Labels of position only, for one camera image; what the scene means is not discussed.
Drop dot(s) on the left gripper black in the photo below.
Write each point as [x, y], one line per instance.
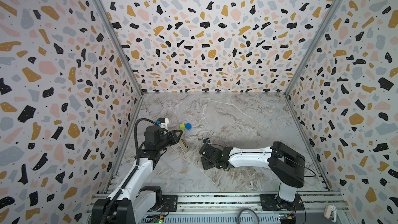
[173, 140]

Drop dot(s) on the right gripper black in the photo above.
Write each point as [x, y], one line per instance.
[205, 150]

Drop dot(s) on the white remote control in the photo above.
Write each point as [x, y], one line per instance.
[184, 145]

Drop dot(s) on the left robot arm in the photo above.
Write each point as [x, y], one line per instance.
[131, 201]

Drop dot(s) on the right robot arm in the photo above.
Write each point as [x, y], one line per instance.
[287, 164]

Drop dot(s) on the green cube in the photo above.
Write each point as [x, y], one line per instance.
[182, 126]

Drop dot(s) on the blue cube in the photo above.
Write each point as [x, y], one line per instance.
[188, 126]

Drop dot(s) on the white clip device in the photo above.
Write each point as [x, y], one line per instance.
[330, 213]

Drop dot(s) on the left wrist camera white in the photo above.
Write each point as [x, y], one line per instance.
[163, 123]

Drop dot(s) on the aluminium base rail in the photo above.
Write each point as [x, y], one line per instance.
[247, 208]

